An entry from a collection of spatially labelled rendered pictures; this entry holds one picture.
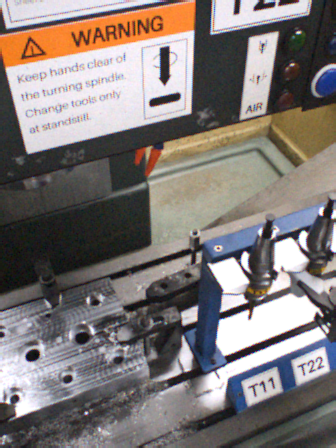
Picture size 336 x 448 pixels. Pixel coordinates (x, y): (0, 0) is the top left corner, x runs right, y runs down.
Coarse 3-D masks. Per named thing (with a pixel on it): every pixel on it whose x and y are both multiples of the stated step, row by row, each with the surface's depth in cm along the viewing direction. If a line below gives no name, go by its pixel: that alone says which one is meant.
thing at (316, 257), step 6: (306, 234) 85; (300, 240) 84; (300, 246) 84; (306, 246) 83; (306, 252) 83; (312, 252) 83; (318, 252) 83; (324, 252) 83; (330, 252) 83; (312, 258) 83; (318, 258) 83; (324, 258) 83; (330, 258) 84; (318, 264) 84
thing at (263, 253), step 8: (256, 240) 77; (264, 240) 76; (272, 240) 76; (256, 248) 78; (264, 248) 77; (272, 248) 77; (248, 256) 81; (256, 256) 78; (264, 256) 78; (272, 256) 78; (248, 264) 81; (256, 264) 79; (264, 264) 79; (272, 264) 79
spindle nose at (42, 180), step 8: (64, 168) 64; (72, 168) 65; (40, 176) 61; (48, 176) 62; (56, 176) 63; (8, 184) 61; (16, 184) 62; (24, 184) 62; (32, 184) 62; (40, 184) 62; (48, 184) 63
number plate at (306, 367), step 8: (312, 352) 100; (320, 352) 100; (296, 360) 99; (304, 360) 99; (312, 360) 100; (320, 360) 101; (296, 368) 99; (304, 368) 100; (312, 368) 100; (320, 368) 101; (328, 368) 101; (296, 376) 99; (304, 376) 100; (312, 376) 100; (296, 384) 99
